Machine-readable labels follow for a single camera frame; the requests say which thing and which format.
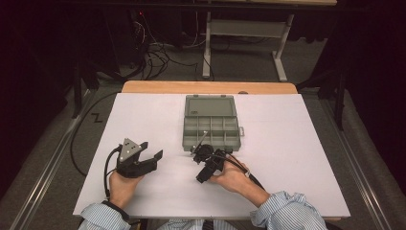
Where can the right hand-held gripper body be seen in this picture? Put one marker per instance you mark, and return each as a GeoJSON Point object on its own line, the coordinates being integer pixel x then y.
{"type": "Point", "coordinates": [214, 163]}

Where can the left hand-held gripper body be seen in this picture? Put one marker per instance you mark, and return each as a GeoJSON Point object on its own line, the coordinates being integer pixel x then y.
{"type": "Point", "coordinates": [127, 153]}

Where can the grey transparent compartment box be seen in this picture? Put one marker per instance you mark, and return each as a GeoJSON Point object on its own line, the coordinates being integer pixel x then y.
{"type": "Point", "coordinates": [210, 127]}

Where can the person's right hand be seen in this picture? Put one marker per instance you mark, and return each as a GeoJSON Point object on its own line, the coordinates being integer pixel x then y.
{"type": "Point", "coordinates": [234, 180]}

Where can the person's left hand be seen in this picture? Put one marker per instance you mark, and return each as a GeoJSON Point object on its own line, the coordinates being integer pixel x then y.
{"type": "Point", "coordinates": [123, 188]}

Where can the black wristband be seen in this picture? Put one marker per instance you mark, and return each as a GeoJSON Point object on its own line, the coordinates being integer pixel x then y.
{"type": "Point", "coordinates": [116, 209]}

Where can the person's striped shirt torso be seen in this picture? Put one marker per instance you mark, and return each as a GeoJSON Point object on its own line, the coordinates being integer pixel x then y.
{"type": "Point", "coordinates": [185, 225]}

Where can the white board table cover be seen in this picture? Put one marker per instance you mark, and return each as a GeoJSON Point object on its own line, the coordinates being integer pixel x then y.
{"type": "Point", "coordinates": [287, 159]}

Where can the black metal stand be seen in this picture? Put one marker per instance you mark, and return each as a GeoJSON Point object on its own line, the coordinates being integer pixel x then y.
{"type": "Point", "coordinates": [341, 102]}
{"type": "Point", "coordinates": [77, 92]}

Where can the dark curtain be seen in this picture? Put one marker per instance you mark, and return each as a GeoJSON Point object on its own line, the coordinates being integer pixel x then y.
{"type": "Point", "coordinates": [379, 80]}
{"type": "Point", "coordinates": [28, 80]}

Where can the metal floor rail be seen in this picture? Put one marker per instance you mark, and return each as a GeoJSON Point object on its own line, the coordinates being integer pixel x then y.
{"type": "Point", "coordinates": [354, 166]}
{"type": "Point", "coordinates": [54, 163]}

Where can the white metal desk frame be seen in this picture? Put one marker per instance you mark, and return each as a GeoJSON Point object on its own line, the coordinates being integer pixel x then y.
{"type": "Point", "coordinates": [245, 28]}

